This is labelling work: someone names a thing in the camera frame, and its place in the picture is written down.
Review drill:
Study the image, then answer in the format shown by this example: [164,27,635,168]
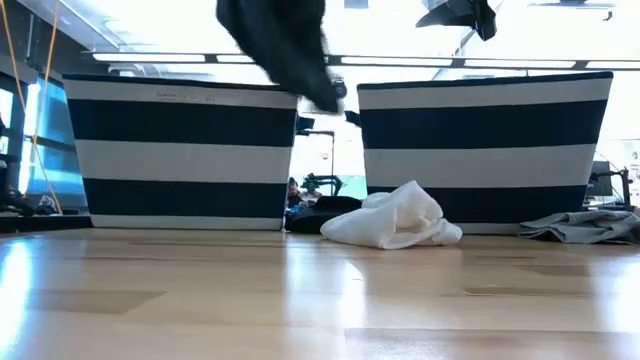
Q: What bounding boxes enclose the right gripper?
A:
[414,0,499,43]

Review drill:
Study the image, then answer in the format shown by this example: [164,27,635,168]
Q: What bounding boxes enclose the charcoal dark garment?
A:
[215,0,347,115]

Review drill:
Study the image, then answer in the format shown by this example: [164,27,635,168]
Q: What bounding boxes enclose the small smooth white cloth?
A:
[319,179,464,251]

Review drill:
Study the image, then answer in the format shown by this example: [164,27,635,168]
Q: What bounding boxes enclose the light grey garment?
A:
[517,209,640,246]

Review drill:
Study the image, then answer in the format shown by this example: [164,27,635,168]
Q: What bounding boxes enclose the small black knit garment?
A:
[283,195,364,235]

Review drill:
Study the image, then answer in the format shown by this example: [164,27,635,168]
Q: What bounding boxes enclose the navy white striped fabric bin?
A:
[343,70,615,236]

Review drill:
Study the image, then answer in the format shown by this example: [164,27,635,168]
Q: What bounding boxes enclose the dark computer monitor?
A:
[585,159,614,199]

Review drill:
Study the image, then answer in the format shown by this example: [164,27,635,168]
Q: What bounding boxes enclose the black monitor stand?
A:
[589,167,632,207]

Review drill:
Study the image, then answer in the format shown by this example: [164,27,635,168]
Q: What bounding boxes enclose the person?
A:
[286,176,305,209]

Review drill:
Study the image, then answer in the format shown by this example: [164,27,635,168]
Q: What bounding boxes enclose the navy white striped lettered bin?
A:
[62,73,317,232]

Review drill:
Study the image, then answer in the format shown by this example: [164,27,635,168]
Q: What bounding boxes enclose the blue window panel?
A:
[22,74,87,210]

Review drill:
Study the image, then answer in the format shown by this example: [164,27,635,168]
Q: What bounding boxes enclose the small grey cloth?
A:
[35,194,60,215]

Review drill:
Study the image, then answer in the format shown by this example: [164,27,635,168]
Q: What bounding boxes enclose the black ceiling rail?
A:
[82,49,640,71]

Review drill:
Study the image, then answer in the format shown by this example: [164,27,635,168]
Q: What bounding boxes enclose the yellow cable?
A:
[0,0,65,217]

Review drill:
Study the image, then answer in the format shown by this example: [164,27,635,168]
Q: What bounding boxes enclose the black aluminium table frame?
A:
[0,214,94,234]

